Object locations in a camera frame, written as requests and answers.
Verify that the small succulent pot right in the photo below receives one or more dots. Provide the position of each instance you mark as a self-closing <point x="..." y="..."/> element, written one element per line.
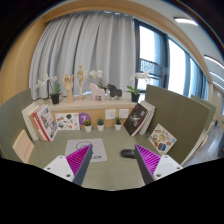
<point x="118" y="123"/>

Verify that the left white orchid pot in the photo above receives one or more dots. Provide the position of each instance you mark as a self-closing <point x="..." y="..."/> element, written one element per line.
<point x="55" y="88"/>

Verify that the white orchid pot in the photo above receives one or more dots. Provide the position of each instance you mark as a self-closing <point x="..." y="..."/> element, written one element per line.
<point x="55" y="88"/>
<point x="134" y="91"/>

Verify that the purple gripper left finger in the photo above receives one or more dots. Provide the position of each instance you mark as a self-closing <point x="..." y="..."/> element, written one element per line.
<point x="72" y="167"/>

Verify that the white leaning books left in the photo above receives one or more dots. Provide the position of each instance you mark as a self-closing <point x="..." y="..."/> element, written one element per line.
<point x="26" y="113"/>

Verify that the small succulent pot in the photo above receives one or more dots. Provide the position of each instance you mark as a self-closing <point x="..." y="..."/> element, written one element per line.
<point x="100" y="124"/>
<point x="88" y="125"/>
<point x="118" y="123"/>

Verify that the green desk partition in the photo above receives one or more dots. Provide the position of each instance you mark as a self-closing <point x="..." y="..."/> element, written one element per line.
<point x="12" y="123"/>
<point x="187" y="119"/>

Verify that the white books right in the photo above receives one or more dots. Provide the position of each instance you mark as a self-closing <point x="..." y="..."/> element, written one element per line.
<point x="151" y="111"/>

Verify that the wooden shelf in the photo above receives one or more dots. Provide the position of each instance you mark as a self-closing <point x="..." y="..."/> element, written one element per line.
<point x="96" y="109"/>

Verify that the white wall socket left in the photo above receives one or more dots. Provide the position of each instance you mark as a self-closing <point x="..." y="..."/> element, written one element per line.
<point x="110" y="114"/>

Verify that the sticker picture card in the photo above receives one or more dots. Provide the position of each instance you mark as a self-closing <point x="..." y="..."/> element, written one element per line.
<point x="67" y="121"/>

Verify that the purple number seven sign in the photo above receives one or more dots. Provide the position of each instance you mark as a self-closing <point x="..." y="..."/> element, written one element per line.
<point x="83" y="117"/>

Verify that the black computer mouse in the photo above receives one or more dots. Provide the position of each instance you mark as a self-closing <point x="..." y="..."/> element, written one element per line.
<point x="128" y="153"/>

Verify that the white wall socket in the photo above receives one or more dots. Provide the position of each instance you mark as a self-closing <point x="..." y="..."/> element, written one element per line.
<point x="123" y="113"/>
<point x="110" y="114"/>

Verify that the small succulent pot middle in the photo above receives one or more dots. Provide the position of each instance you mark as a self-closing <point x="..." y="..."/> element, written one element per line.
<point x="100" y="124"/>

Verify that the wooden mannequin figure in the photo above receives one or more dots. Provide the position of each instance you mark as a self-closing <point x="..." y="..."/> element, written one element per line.
<point x="81" y="77"/>

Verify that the pink wooden horse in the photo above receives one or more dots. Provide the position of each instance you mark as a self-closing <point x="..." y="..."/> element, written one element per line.
<point x="97" y="92"/>

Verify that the beige notebook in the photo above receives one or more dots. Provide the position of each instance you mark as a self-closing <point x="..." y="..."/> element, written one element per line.
<point x="23" y="146"/>

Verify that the colourful sticker sheet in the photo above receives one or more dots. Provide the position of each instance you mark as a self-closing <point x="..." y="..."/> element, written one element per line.
<point x="162" y="140"/>

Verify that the green left desk partition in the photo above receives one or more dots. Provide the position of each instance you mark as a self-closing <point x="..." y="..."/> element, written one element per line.
<point x="12" y="123"/>

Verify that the white wall socket right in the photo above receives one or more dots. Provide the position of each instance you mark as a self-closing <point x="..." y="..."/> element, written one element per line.
<point x="123" y="113"/>

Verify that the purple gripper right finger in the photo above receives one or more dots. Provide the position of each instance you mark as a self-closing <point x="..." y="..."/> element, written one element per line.
<point x="154" y="167"/>

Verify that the small succulent pot left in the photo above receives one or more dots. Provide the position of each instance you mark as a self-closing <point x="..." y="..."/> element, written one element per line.
<point x="88" y="125"/>

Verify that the wooden hand model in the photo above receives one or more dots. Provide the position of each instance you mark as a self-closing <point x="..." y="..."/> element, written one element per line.
<point x="68" y="85"/>

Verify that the grey curtain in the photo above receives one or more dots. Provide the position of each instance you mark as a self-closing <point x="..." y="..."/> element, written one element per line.
<point x="91" y="41"/>

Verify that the white mouse pad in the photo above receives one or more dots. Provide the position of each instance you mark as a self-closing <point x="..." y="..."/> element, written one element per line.
<point x="99" y="153"/>

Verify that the green right desk partition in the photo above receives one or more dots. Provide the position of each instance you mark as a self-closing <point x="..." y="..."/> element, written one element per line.
<point x="187" y="119"/>

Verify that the middle white orchid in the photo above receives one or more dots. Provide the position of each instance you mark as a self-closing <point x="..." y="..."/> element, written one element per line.
<point x="98" y="75"/>

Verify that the red white book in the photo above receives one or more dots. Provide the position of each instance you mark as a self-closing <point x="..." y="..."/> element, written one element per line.
<point x="46" y="122"/>

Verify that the black cover book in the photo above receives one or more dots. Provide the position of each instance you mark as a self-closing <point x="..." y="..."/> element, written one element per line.
<point x="136" y="119"/>

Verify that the right white orchid pot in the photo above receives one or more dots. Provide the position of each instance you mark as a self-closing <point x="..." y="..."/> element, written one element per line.
<point x="134" y="91"/>

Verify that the dark wooden horse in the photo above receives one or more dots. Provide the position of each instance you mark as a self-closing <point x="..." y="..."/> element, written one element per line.
<point x="114" y="92"/>

